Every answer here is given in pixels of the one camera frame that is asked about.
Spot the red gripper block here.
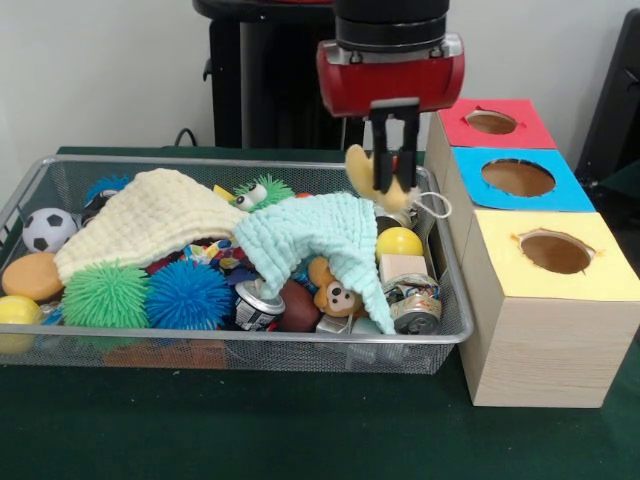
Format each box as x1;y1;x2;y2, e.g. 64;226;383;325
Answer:
315;42;466;194

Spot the yellow plush duck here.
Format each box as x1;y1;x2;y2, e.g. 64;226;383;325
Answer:
344;143;451;219

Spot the light blue waffle cloth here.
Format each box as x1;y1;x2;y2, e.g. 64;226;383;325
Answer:
232;192;399;335

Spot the brown plush monkey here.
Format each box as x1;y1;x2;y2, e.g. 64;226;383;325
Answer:
307;256;369;319

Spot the wooden box with three holes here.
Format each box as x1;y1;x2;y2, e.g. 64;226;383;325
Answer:
423;94;640;409

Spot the yellow smooth ball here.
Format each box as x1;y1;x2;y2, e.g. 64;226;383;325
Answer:
374;227;425;261

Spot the green spiky toy with eyes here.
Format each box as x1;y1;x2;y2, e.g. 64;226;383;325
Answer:
232;173;297;214

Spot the crushed printed drink can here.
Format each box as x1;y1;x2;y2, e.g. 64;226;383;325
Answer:
382;279;445;335

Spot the dark green table cloth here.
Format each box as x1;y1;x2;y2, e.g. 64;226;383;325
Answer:
597;159;640;201
0;145;640;480

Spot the black upright panel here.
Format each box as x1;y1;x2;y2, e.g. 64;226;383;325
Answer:
574;7;640;176

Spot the blue spiky rubber ball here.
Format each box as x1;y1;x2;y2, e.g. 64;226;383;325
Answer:
146;258;237;330

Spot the cream waffle cloth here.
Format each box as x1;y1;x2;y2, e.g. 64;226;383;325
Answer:
52;167;251;286

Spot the green spiky rubber ball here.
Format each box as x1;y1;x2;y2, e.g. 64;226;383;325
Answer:
63;259;154;329

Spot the small soccer ball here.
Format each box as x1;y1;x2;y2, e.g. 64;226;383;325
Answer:
22;207;79;254

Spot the orange foam ball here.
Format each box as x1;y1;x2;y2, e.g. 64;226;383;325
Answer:
1;252;65;301

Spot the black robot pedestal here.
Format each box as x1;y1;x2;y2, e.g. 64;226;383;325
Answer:
192;0;371;151

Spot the wire mesh bin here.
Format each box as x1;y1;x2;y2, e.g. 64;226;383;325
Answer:
0;154;475;375

